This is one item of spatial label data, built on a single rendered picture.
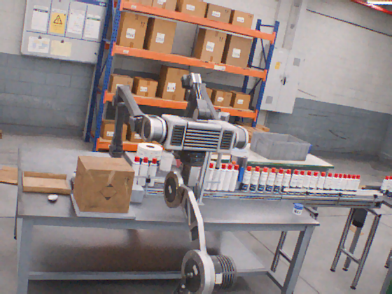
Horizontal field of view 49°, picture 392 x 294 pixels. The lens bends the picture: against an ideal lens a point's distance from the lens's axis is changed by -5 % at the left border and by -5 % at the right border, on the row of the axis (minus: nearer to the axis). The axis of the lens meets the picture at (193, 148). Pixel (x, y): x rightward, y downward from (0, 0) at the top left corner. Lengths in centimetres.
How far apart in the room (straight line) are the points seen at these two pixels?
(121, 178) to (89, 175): 20
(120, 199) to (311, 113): 732
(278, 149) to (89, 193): 288
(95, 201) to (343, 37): 790
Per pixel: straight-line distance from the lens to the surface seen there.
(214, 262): 212
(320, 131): 992
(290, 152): 518
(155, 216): 280
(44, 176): 314
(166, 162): 340
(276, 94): 844
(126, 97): 262
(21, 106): 723
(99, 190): 262
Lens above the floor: 195
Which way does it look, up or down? 14 degrees down
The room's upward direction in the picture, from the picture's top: 12 degrees clockwise
